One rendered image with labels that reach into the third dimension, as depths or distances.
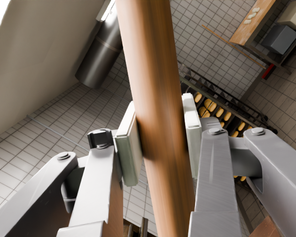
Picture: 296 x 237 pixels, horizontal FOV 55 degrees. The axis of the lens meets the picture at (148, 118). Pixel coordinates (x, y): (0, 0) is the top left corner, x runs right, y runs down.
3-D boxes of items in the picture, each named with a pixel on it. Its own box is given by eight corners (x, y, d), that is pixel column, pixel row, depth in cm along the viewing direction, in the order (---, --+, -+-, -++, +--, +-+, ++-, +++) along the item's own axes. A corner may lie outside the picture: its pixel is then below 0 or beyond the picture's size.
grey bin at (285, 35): (283, 55, 429) (270, 46, 426) (271, 51, 476) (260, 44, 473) (299, 34, 418) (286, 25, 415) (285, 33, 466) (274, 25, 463)
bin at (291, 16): (302, 29, 416) (289, 20, 413) (287, 30, 464) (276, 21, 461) (319, 7, 406) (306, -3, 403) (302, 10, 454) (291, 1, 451)
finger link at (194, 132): (185, 127, 14) (201, 125, 14) (181, 93, 21) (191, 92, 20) (192, 180, 15) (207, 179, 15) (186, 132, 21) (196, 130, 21)
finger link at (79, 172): (117, 193, 13) (57, 200, 14) (130, 149, 18) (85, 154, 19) (111, 165, 13) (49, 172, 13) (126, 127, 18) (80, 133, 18)
